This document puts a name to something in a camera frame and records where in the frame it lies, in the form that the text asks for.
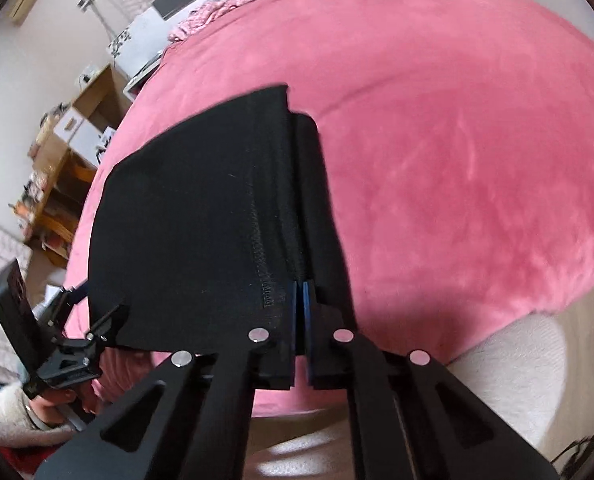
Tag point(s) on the pink floral cloth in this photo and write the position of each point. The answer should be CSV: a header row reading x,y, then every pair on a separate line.
x,y
212,10

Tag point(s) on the leaf print nightstand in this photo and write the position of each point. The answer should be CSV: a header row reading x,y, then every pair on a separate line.
x,y
137,40

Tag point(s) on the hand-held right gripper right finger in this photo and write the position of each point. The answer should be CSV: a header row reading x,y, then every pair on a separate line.
x,y
307,330

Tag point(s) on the black pants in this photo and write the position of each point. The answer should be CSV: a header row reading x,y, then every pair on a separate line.
x,y
187,220

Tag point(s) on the person's left forearm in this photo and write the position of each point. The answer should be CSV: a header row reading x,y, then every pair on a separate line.
x,y
2,407

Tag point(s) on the person's left hand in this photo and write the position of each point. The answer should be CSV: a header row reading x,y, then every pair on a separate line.
x,y
52,399

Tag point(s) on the white drawer cabinet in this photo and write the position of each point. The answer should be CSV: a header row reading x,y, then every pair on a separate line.
x,y
84,120

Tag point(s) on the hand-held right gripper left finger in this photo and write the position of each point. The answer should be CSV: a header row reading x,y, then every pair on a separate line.
x,y
292,340

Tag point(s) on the cluttered wooden desk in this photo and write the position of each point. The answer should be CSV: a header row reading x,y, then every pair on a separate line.
x,y
47,180

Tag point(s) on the white appliance box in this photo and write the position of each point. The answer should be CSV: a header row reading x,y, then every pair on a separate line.
x,y
106,146

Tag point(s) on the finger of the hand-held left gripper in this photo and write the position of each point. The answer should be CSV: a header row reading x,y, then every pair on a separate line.
x,y
109,322
64,305

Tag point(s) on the pink plush bed blanket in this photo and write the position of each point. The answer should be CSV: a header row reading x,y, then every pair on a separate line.
x,y
452,135

